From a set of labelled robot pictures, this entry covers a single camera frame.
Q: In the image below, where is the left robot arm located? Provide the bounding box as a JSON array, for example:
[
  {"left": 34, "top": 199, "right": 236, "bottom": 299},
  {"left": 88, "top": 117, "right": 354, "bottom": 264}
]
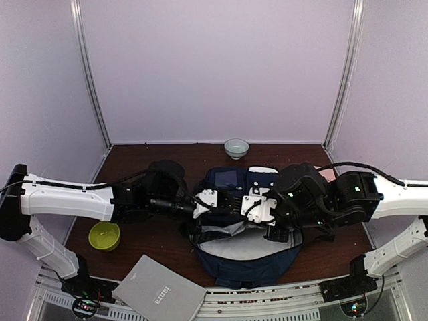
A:
[{"left": 1, "top": 160, "right": 219, "bottom": 297}]

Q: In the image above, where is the aluminium frame post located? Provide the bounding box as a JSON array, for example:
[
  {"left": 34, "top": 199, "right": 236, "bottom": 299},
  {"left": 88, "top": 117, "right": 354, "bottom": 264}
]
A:
[
  {"left": 324, "top": 0, "right": 366, "bottom": 153},
  {"left": 70, "top": 0, "right": 112, "bottom": 149}
]

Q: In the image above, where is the aluminium front rail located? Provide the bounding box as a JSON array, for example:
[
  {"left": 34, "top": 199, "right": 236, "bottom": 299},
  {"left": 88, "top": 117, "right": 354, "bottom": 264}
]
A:
[{"left": 25, "top": 266, "right": 413, "bottom": 320}]

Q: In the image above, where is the left aluminium frame post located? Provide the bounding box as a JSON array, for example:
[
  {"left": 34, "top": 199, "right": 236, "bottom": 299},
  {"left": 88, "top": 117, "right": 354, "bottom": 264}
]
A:
[{"left": 70, "top": 0, "right": 112, "bottom": 149}]

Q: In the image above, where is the navy blue student backpack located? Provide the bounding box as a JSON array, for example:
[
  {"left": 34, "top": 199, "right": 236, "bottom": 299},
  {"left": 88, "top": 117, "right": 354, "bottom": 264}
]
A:
[{"left": 182, "top": 166, "right": 304, "bottom": 289}]

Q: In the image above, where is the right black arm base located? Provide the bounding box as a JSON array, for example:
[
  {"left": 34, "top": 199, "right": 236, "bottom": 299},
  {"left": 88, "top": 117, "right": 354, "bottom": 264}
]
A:
[{"left": 319, "top": 255, "right": 377, "bottom": 302}]

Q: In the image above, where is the grey hardcover book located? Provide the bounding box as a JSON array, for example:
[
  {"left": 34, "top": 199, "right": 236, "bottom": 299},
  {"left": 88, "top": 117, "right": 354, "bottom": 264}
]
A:
[{"left": 112, "top": 255, "right": 207, "bottom": 320}]

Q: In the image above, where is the pink paperback book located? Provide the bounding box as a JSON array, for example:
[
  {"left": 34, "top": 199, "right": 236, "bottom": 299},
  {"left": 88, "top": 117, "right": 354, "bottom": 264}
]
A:
[{"left": 314, "top": 166, "right": 336, "bottom": 182}]

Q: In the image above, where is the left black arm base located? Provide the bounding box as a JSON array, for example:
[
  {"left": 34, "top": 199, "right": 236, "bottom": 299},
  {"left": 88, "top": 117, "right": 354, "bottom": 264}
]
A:
[{"left": 60, "top": 264, "right": 119, "bottom": 304}]

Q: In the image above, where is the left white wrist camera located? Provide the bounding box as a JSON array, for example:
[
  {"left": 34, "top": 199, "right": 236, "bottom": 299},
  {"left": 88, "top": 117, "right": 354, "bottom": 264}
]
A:
[{"left": 193, "top": 189, "right": 234, "bottom": 219}]

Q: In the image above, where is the right aluminium frame post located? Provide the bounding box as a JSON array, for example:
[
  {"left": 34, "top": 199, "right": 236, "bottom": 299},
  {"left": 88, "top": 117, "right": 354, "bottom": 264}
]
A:
[{"left": 324, "top": 0, "right": 366, "bottom": 153}]

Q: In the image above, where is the pale celadon ceramic bowl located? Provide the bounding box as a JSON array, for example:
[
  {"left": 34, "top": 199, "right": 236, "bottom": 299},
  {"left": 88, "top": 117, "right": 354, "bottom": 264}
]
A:
[{"left": 224, "top": 138, "right": 249, "bottom": 161}]

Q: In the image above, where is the lime green bowl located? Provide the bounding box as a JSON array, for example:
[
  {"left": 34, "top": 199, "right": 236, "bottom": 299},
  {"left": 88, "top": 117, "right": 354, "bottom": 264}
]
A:
[{"left": 88, "top": 221, "right": 121, "bottom": 252}]

